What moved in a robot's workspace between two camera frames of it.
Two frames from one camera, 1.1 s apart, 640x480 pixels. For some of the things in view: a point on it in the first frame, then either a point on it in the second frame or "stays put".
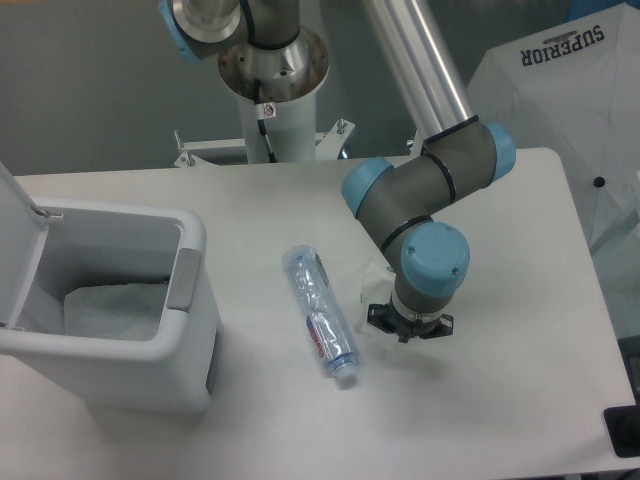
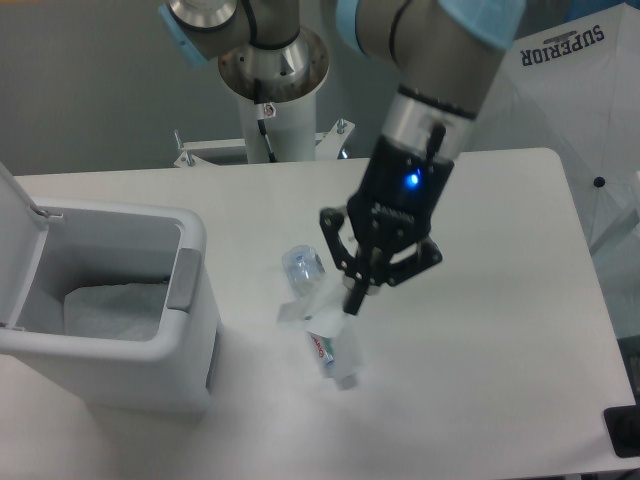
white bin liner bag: x=131 y=311 stays put
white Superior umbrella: x=574 y=88 stays put
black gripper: x=384 y=317 → x=401 y=187
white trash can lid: x=23 y=235 stays put
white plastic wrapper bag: x=375 y=283 → x=318 y=304
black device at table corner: x=623 y=426 stays put
